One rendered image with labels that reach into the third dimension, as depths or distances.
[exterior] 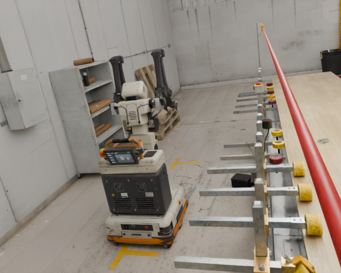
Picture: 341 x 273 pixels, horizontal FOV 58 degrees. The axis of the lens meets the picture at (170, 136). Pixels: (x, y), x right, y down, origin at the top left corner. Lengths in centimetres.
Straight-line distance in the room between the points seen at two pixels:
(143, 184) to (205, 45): 776
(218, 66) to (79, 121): 646
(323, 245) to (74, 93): 353
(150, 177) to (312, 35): 807
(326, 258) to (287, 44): 888
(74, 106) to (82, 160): 78
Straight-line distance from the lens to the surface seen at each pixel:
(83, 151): 444
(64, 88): 428
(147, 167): 250
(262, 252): 114
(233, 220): 133
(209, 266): 115
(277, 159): 198
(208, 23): 994
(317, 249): 130
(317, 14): 994
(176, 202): 289
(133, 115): 276
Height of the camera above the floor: 171
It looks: 18 degrees down
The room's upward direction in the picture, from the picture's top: 10 degrees counter-clockwise
